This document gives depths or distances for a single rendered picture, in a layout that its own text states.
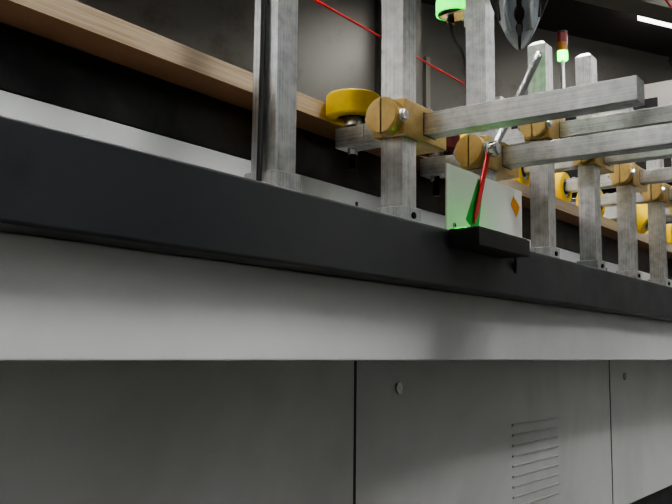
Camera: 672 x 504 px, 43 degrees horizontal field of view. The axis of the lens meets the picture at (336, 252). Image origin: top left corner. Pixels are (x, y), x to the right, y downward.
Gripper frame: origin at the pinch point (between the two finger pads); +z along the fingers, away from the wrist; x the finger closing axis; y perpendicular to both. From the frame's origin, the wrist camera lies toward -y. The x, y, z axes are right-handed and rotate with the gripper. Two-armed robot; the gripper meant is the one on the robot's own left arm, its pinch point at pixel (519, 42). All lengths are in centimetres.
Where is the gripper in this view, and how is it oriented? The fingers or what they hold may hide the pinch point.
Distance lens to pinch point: 136.8
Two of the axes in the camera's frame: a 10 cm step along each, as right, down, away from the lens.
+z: -0.1, 9.9, -1.2
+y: -2.7, -1.2, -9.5
